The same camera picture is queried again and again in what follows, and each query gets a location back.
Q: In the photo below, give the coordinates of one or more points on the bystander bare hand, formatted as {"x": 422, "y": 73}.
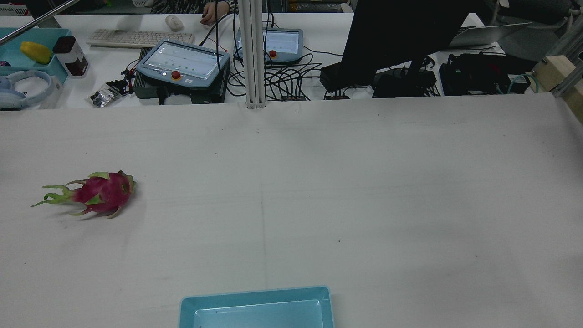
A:
{"x": 213, "y": 12}

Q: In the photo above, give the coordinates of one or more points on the striped clothing person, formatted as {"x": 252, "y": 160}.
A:
{"x": 177, "y": 5}

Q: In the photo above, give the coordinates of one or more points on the white computer mouse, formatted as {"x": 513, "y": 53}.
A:
{"x": 174, "y": 23}

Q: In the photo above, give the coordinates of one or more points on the large grey teach pendant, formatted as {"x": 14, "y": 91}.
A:
{"x": 182, "y": 61}

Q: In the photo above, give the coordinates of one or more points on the small grey teach pendant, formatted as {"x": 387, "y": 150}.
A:
{"x": 284, "y": 43}

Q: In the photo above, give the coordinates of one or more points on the white computer keyboard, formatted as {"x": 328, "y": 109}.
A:
{"x": 139, "y": 38}

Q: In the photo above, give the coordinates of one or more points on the black control box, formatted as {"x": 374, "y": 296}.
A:
{"x": 145, "y": 89}

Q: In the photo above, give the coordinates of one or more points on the clear bag black parts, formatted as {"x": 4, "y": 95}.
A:
{"x": 107, "y": 94}

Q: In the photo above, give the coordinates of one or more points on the small black power box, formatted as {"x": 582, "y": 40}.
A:
{"x": 332, "y": 77}

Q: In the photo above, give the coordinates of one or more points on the yellow fruit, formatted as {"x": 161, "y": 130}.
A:
{"x": 36, "y": 53}

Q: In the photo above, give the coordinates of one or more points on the grey metal rod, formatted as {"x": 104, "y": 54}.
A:
{"x": 32, "y": 23}

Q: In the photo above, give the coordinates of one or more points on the black Huawei monitor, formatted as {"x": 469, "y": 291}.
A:
{"x": 401, "y": 32}

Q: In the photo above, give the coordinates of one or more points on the flat black hub box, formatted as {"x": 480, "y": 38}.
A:
{"x": 401, "y": 86}

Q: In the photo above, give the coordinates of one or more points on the teal plastic bin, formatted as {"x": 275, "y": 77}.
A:
{"x": 11, "y": 50}

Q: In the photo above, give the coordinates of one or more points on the pink dragon fruit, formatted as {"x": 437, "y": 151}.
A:
{"x": 107, "y": 193}

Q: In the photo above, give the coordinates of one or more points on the light blue headphones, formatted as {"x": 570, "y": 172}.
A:
{"x": 5, "y": 98}

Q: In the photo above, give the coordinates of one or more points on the black equipment bag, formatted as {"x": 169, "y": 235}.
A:
{"x": 483, "y": 75}

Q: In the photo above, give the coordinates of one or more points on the silver laptop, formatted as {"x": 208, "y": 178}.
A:
{"x": 489, "y": 34}

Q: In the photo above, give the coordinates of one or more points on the light blue plastic tray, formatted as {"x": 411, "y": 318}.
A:
{"x": 255, "y": 314}

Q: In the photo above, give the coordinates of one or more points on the wooden block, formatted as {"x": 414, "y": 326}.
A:
{"x": 553, "y": 75}

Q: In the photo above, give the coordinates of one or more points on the aluminium profile post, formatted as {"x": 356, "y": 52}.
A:
{"x": 253, "y": 54}

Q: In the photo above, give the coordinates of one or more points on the aluminium frame rail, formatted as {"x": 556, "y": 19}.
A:
{"x": 571, "y": 86}

